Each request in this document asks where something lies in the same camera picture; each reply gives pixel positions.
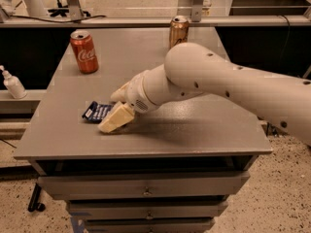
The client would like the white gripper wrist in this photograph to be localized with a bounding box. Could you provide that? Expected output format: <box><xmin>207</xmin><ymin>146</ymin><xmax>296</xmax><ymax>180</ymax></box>
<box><xmin>98</xmin><ymin>71</ymin><xmax>157</xmax><ymax>133</ymax></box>

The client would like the dark blue snack bar wrapper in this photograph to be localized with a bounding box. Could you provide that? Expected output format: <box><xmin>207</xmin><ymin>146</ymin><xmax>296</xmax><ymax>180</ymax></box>
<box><xmin>82</xmin><ymin>101</ymin><xmax>113</xmax><ymax>123</ymax></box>

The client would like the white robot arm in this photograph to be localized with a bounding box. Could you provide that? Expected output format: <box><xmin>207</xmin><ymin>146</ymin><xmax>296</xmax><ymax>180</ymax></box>
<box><xmin>98</xmin><ymin>43</ymin><xmax>311</xmax><ymax>146</ymax></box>

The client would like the red Coca-Cola can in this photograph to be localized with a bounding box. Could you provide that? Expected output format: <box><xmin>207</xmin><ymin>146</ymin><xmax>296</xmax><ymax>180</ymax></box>
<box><xmin>70</xmin><ymin>30</ymin><xmax>99</xmax><ymax>74</ymax></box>

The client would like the grey drawer cabinet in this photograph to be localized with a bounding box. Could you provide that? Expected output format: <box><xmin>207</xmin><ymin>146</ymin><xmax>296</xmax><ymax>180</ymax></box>
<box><xmin>16</xmin><ymin>28</ymin><xmax>271</xmax><ymax>233</ymax></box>

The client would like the gold soda can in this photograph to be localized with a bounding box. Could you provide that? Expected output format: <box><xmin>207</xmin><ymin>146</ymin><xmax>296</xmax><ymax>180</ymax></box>
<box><xmin>169</xmin><ymin>16</ymin><xmax>190</xmax><ymax>49</ymax></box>

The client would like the white pump bottle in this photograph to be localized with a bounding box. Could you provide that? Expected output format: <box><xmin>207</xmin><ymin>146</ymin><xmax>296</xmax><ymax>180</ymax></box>
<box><xmin>0</xmin><ymin>65</ymin><xmax>27</xmax><ymax>99</ymax></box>

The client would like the grey metal frame post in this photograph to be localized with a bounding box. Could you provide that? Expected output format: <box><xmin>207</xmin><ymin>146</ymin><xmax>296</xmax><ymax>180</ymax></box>
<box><xmin>66</xmin><ymin>0</ymin><xmax>84</xmax><ymax>21</ymax></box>
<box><xmin>191</xmin><ymin>0</ymin><xmax>203</xmax><ymax>22</ymax></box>

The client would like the grey metal frame post right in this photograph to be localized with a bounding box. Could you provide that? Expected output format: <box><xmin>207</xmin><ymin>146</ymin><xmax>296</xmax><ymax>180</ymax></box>
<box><xmin>191</xmin><ymin>0</ymin><xmax>203</xmax><ymax>22</ymax></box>

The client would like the black cable on rail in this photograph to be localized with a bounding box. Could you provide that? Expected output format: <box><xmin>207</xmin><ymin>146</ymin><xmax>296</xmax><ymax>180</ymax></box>
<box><xmin>0</xmin><ymin>7</ymin><xmax>108</xmax><ymax>24</ymax></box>

